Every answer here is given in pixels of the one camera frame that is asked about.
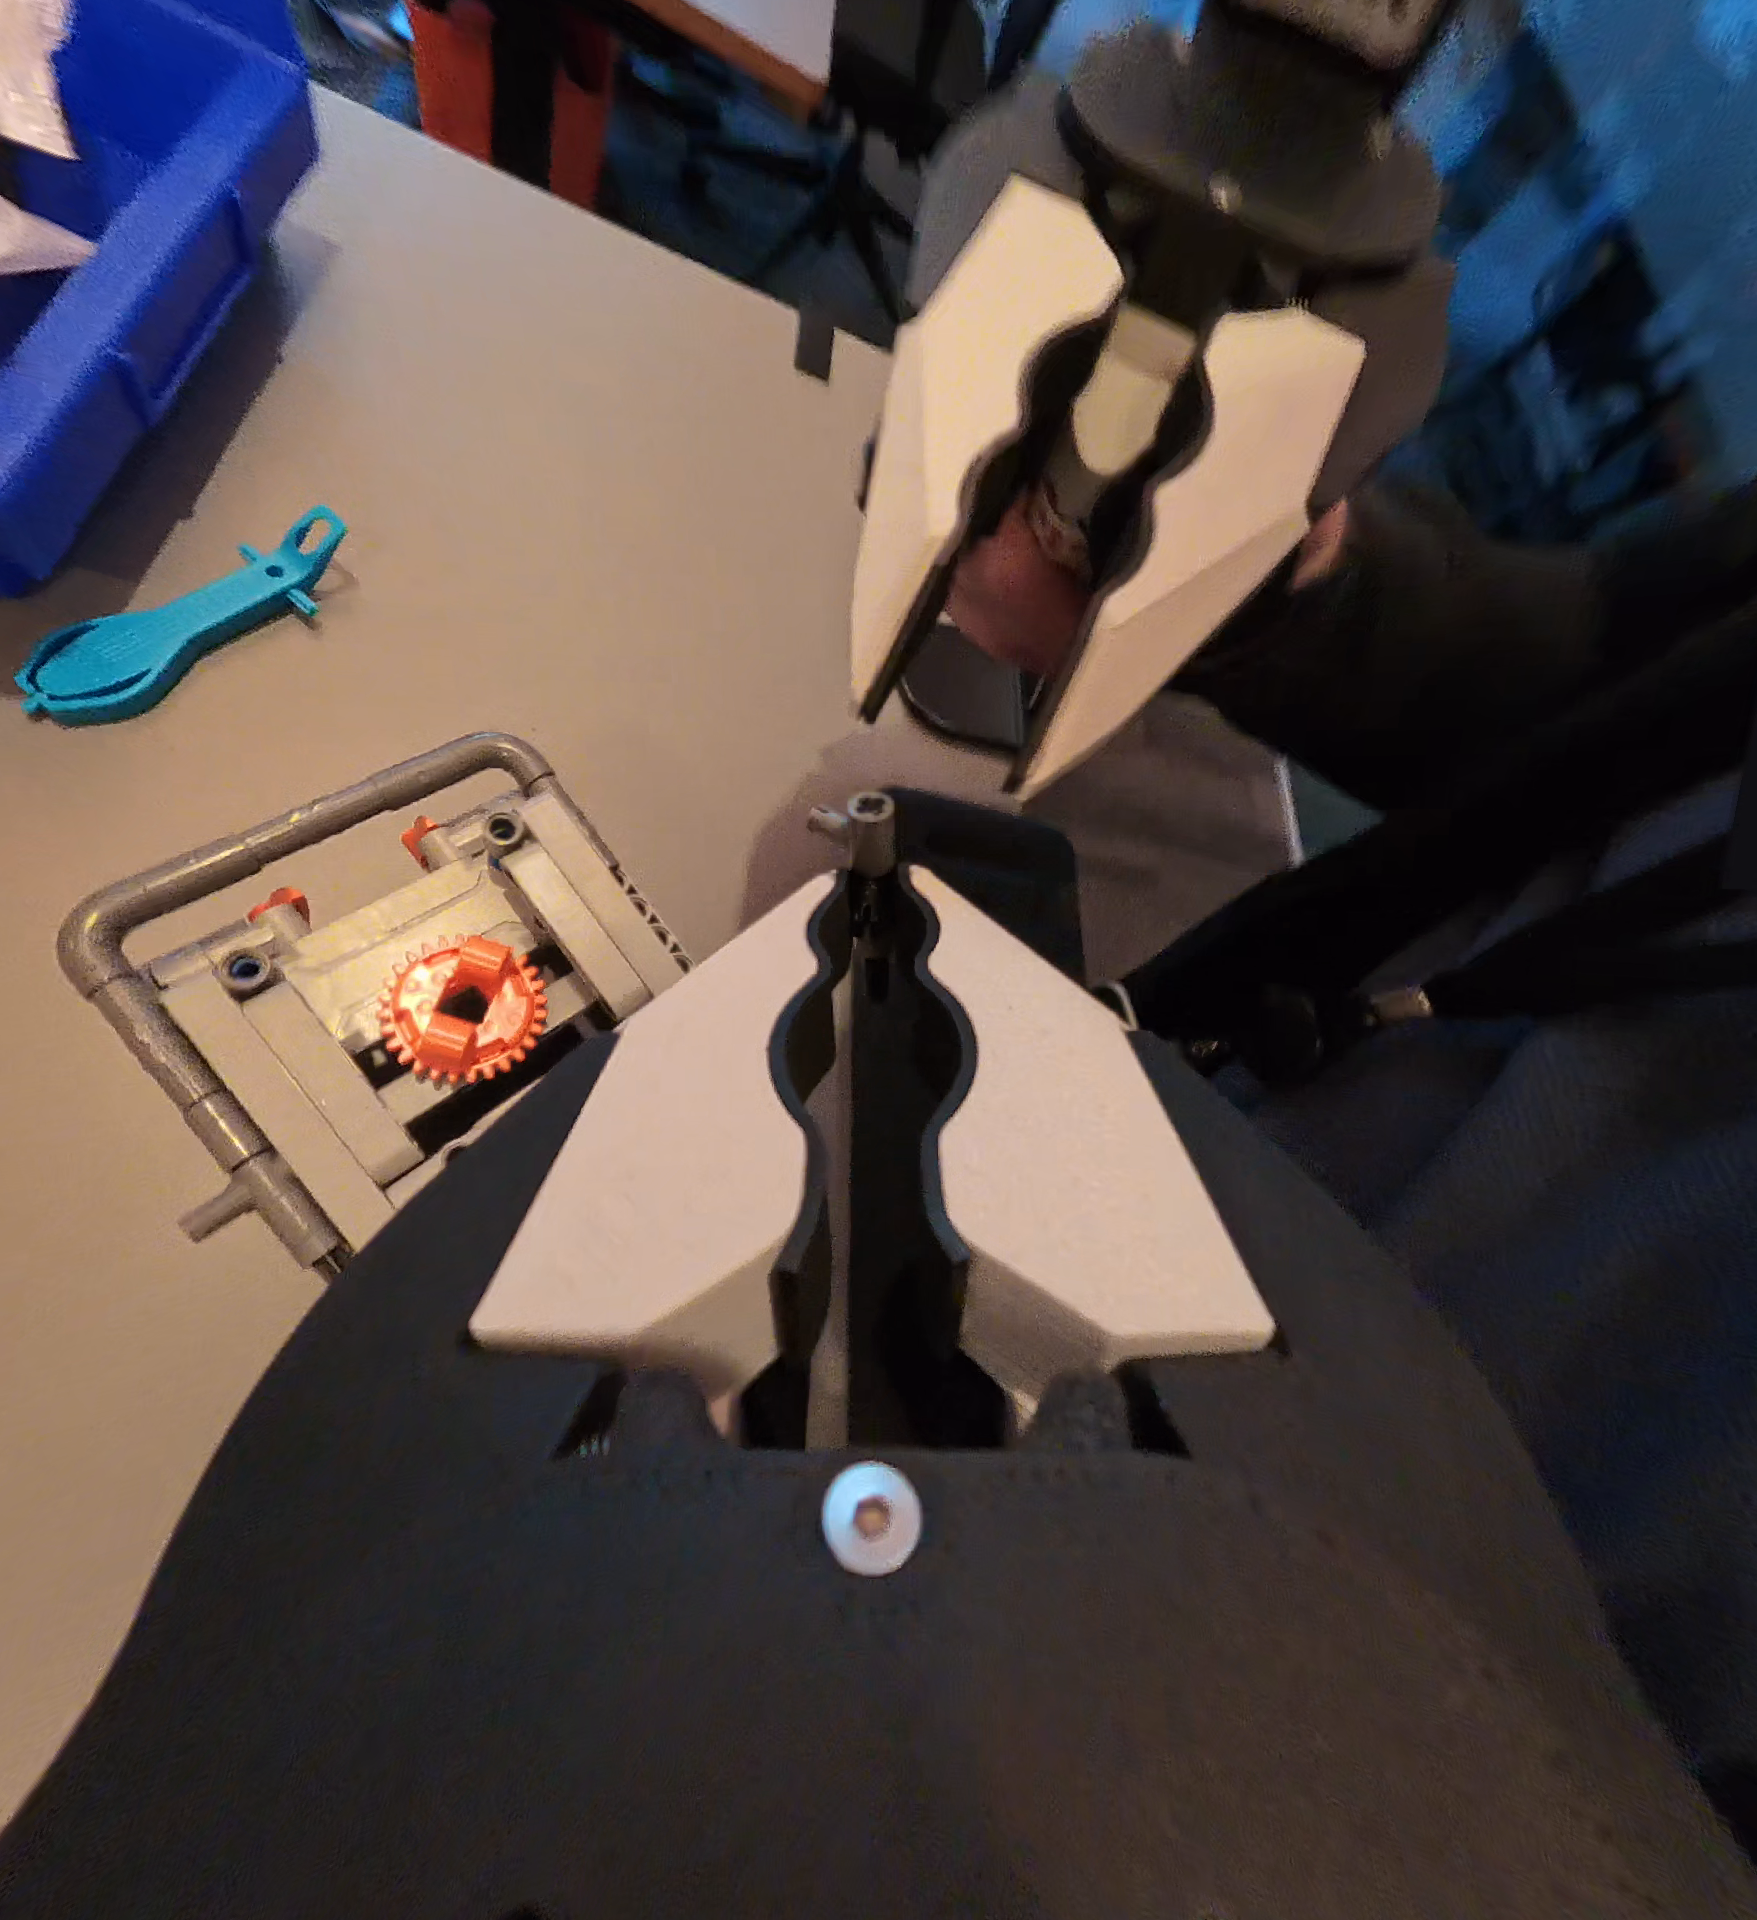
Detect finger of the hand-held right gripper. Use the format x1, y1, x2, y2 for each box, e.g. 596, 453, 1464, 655
846, 171, 1129, 725
1003, 295, 1369, 801

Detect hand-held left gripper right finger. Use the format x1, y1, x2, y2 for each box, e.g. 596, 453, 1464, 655
894, 873, 1280, 1422

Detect red metal frame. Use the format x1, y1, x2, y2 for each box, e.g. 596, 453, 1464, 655
400, 0, 639, 188

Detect person's right forearm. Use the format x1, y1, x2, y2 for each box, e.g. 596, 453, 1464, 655
1150, 421, 1757, 901

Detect grey toy brick model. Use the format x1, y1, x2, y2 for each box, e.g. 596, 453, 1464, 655
54, 731, 695, 1262

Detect grey toy axle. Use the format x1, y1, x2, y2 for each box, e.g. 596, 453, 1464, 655
838, 786, 917, 901

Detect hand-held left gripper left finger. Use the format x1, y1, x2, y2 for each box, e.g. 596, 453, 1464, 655
469, 873, 848, 1417

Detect blue plastic bin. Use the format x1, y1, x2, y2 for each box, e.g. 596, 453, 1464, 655
0, 0, 319, 597

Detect person's blue trousers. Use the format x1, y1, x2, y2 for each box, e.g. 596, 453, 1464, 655
1238, 872, 1757, 1920

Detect person's right hand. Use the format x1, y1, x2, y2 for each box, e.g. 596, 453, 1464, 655
938, 486, 1126, 677

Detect teal brick separator tool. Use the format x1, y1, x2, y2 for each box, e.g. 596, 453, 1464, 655
15, 505, 351, 731

